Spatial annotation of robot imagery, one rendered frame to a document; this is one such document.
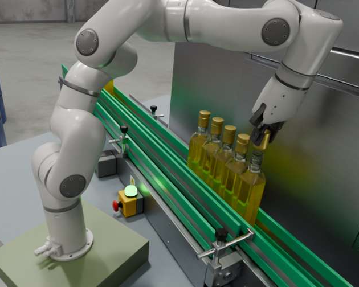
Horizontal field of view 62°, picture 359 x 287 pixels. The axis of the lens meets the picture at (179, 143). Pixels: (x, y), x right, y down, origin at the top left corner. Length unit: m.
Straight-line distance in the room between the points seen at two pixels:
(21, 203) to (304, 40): 1.04
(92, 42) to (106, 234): 0.56
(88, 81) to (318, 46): 0.47
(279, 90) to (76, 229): 0.61
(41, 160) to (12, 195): 0.56
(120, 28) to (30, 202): 0.81
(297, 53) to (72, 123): 0.47
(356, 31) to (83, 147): 0.63
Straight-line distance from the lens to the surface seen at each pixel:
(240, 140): 0.79
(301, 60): 0.62
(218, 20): 0.58
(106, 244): 0.92
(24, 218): 1.17
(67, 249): 0.90
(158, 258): 0.98
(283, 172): 0.89
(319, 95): 0.79
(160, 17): 0.63
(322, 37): 0.61
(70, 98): 0.71
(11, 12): 11.67
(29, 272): 0.91
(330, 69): 0.78
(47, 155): 0.74
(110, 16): 0.62
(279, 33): 0.56
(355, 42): 0.78
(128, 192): 1.06
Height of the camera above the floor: 1.49
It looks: 27 degrees down
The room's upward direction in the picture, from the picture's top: 6 degrees clockwise
